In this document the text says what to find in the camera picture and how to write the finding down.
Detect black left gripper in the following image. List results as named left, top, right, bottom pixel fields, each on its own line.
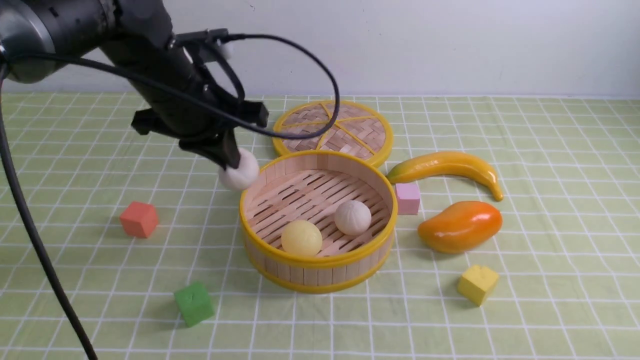
left=100, top=38, right=269, bottom=170

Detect white bun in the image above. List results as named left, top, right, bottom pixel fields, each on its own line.
left=218, top=147, right=260, bottom=192
left=333, top=200, right=372, bottom=236

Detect yellow bun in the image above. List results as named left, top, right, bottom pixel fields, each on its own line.
left=280, top=219, right=323, bottom=257

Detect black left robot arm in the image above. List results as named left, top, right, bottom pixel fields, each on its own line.
left=1, top=0, right=268, bottom=170

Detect bamboo steamer tray yellow rim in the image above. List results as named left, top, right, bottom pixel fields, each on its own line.
left=238, top=150, right=398, bottom=294

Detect woven bamboo steamer lid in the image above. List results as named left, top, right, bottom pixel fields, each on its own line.
left=272, top=100, right=394, bottom=167

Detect red cube block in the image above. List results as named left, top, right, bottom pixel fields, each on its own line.
left=119, top=202, right=159, bottom=239

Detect green cube block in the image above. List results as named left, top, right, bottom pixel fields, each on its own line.
left=173, top=281, right=215, bottom=328

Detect pink cube block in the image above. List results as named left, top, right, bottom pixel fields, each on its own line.
left=395, top=182, right=421, bottom=215

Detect yellow toy banana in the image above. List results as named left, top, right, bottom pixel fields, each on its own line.
left=386, top=151, right=505, bottom=202

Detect orange toy mango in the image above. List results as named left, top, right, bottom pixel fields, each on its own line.
left=417, top=201, right=503, bottom=255

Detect yellow cube block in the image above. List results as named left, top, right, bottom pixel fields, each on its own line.
left=457, top=265, right=499, bottom=306

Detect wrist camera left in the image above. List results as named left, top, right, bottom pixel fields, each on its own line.
left=172, top=28, right=232, bottom=63

